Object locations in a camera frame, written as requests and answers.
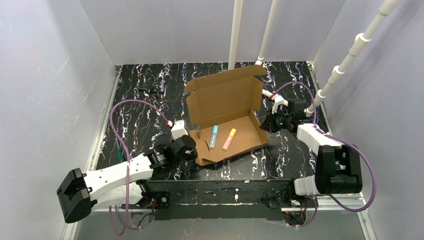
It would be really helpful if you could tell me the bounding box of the yellow pink marker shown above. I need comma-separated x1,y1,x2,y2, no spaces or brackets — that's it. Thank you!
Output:
222,128,237,151

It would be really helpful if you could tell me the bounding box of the light blue tube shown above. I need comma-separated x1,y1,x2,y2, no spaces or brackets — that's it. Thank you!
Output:
209,125,219,149

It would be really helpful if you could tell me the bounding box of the brown cardboard box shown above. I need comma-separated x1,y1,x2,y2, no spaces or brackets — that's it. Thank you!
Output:
184,64,269,166

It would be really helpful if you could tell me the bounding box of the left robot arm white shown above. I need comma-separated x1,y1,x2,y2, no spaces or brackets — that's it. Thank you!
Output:
56,135,198,224

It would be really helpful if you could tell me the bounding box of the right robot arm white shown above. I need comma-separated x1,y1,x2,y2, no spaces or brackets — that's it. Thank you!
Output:
260,100,363,196

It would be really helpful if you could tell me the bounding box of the small black clip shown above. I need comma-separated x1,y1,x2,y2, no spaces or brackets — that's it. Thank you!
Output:
135,84,165,97

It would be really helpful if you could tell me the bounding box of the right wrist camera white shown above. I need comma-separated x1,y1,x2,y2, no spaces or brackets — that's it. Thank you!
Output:
269,94,288,114

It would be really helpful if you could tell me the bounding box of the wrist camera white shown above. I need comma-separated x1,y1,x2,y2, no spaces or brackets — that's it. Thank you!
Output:
269,94,288,114
167,120,190,140

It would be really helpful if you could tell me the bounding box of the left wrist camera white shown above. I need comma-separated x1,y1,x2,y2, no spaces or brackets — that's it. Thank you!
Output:
167,120,190,140

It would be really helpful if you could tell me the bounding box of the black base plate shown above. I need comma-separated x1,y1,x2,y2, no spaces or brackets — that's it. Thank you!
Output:
129,179,316,221

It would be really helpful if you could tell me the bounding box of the green handled tool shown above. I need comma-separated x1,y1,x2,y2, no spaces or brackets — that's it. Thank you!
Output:
115,138,125,163

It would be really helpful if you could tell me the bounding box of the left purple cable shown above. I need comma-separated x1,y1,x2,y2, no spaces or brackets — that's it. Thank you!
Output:
108,99,173,236

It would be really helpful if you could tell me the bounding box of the white PVC pipe frame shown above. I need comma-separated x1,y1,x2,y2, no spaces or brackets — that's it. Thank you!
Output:
227,0,402,118

